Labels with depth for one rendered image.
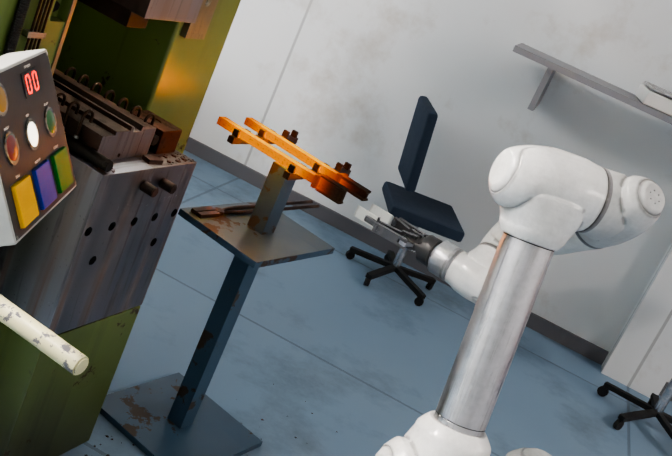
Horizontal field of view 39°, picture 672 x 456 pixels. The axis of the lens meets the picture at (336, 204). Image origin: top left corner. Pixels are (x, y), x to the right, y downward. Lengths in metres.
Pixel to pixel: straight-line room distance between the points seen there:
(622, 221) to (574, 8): 3.22
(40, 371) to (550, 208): 1.33
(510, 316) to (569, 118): 3.28
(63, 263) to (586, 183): 1.21
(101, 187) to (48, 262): 0.24
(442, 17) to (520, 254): 3.37
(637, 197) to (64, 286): 1.30
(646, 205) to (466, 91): 3.30
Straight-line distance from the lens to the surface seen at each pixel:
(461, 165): 5.07
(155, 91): 2.56
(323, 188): 2.49
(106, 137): 2.23
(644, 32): 4.95
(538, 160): 1.72
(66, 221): 2.27
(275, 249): 2.67
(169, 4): 2.20
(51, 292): 2.33
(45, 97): 1.86
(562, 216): 1.74
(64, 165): 1.88
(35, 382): 2.46
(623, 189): 1.80
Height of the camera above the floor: 1.69
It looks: 17 degrees down
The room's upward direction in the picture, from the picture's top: 24 degrees clockwise
